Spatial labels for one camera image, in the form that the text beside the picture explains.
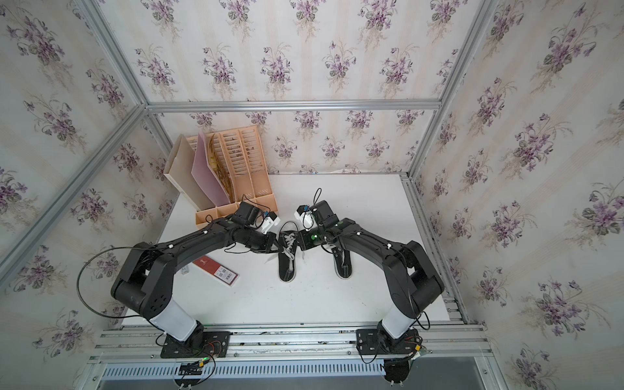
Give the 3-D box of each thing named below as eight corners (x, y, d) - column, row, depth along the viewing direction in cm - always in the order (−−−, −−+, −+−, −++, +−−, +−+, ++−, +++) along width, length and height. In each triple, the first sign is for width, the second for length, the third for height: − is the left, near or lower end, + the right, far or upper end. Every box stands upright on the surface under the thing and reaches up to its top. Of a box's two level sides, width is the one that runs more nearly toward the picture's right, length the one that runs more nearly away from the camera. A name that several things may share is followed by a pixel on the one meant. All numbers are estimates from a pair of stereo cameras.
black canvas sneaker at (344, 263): (335, 280, 88) (336, 275, 84) (333, 255, 94) (334, 249, 91) (351, 280, 88) (353, 275, 84) (348, 255, 94) (350, 249, 91)
